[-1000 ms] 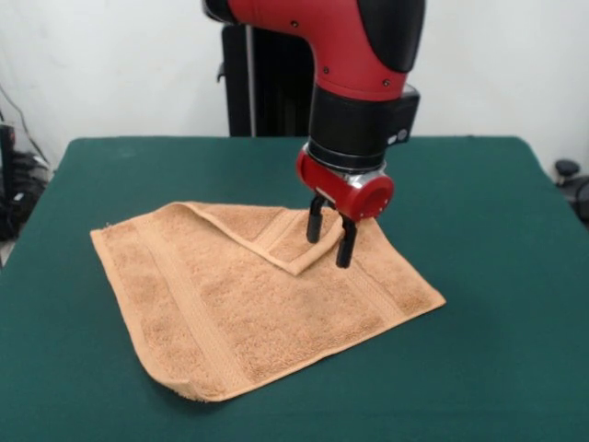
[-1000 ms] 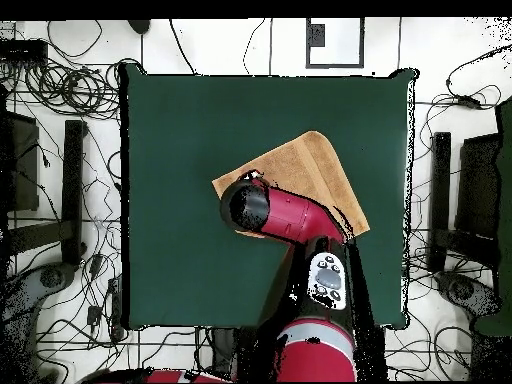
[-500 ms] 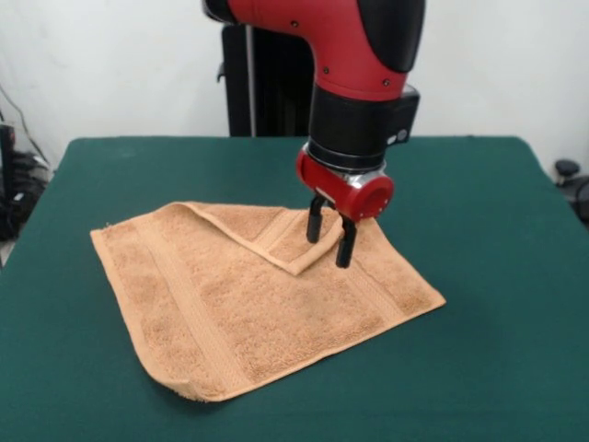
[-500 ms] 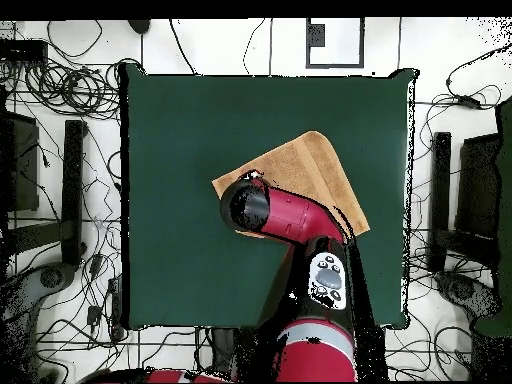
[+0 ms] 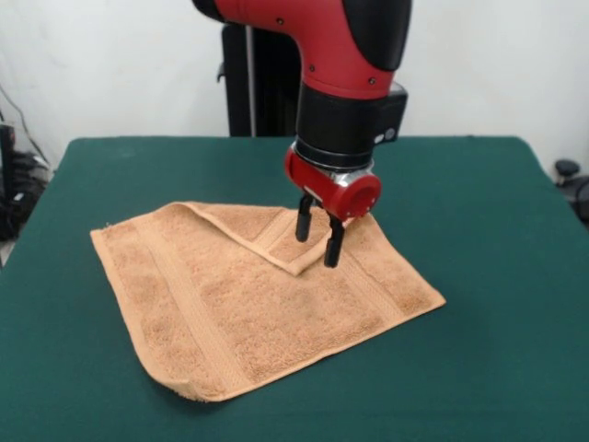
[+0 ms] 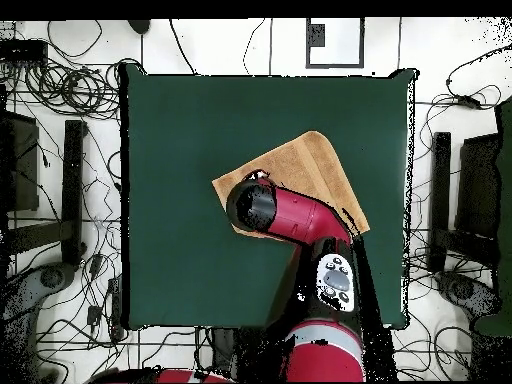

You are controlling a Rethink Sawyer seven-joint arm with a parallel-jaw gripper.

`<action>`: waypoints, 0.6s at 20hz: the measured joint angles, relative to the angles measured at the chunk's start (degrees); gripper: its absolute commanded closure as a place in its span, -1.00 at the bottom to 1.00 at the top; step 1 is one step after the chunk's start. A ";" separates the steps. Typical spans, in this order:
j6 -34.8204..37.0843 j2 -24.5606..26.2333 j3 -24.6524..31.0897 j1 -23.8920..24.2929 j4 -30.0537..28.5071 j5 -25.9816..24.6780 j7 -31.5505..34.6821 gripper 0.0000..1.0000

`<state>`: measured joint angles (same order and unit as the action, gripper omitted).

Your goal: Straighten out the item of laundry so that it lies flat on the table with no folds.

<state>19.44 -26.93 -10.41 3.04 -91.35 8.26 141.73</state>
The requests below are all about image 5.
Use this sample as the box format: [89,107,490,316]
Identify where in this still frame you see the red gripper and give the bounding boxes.
[283,143,383,269]

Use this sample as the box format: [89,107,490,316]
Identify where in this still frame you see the tan terry towel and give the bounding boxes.
[89,200,446,402]

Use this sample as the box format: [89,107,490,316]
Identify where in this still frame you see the dark green table cloth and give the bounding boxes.
[0,135,589,442]

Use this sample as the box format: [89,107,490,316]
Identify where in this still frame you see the grey office chair base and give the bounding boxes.
[553,158,589,217]

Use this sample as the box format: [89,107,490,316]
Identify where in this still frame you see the black computer tower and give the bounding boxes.
[0,122,16,204]

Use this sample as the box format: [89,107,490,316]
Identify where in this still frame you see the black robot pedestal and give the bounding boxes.
[215,22,305,138]

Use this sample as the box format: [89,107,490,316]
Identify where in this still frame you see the black cable pile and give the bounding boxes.
[0,151,55,241]

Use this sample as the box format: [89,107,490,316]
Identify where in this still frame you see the grey wall cable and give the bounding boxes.
[0,85,52,167]

